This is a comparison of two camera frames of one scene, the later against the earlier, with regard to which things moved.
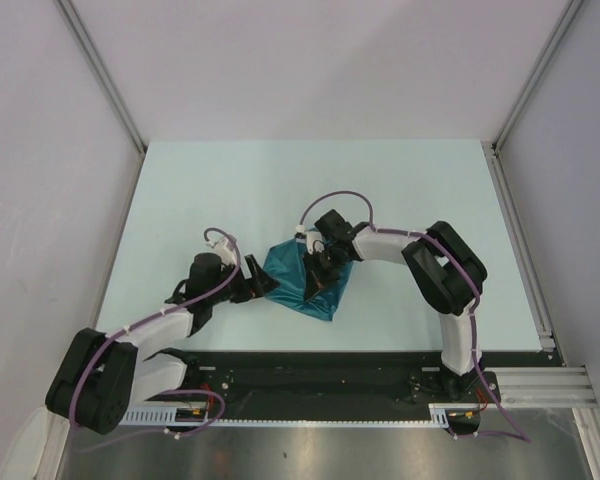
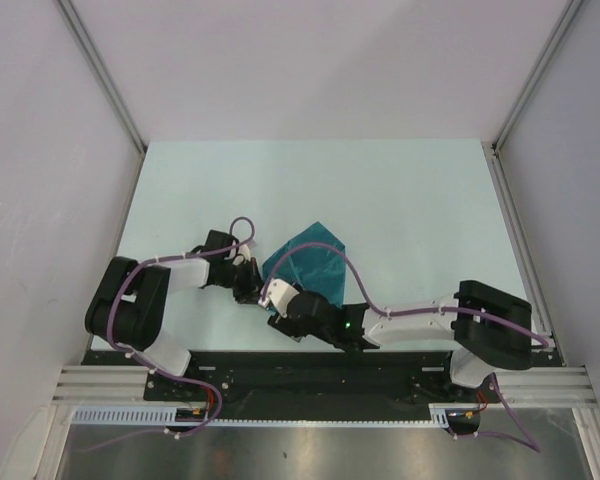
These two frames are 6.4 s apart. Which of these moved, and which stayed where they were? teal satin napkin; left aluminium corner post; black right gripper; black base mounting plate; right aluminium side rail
Moved: teal satin napkin; black right gripper
Stayed: right aluminium side rail; left aluminium corner post; black base mounting plate
